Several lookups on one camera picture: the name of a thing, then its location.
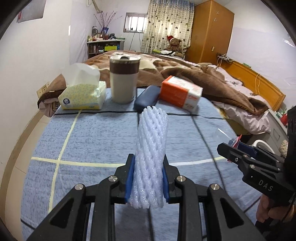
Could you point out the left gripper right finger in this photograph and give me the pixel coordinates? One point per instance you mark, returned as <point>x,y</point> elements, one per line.
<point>223,218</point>

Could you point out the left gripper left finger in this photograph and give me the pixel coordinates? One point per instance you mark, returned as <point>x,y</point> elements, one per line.
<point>69,218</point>

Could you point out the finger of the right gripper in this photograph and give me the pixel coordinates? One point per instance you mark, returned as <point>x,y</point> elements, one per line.
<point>241,156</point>
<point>260,154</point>

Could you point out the crushed clear plastic bottle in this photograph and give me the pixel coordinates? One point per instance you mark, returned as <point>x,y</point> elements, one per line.
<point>221,136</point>

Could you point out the white round trash bin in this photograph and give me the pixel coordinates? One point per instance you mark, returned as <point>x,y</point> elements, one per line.
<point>263,145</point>

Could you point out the person's right hand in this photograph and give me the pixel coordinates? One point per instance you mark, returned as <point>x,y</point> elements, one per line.
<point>266,209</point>

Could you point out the red jar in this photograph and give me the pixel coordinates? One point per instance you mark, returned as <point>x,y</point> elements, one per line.
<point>284,119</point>

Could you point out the wooden headboard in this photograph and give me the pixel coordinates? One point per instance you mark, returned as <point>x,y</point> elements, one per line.
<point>256,82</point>

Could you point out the orange white box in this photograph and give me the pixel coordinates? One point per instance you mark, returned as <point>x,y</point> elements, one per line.
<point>181,93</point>

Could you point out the dark blue glasses case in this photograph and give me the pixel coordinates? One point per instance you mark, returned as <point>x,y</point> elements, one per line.
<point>148,97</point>

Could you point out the brown fleece blanket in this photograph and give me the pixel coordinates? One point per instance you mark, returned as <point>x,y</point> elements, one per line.
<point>154,69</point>

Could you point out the yellow tissue pack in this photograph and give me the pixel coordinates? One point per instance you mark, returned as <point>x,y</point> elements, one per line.
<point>84,89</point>

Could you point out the wooden wardrobe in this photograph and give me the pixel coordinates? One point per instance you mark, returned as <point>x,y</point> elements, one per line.
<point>211,32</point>

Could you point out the brown teddy bear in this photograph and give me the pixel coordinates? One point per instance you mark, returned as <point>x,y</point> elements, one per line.
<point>174,46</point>

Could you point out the brown white tumbler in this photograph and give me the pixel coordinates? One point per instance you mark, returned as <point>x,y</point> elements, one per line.
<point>123,71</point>

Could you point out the patterned curtain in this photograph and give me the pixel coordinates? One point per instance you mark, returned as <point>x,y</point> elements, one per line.
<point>168,18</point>

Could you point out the small window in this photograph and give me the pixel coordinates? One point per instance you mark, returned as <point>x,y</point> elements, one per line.
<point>135,23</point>

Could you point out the cluttered side shelf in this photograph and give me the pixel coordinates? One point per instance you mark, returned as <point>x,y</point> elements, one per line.
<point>100,44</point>

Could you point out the purple branch bouquet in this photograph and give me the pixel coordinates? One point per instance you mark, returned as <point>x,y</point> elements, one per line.
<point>104,19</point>

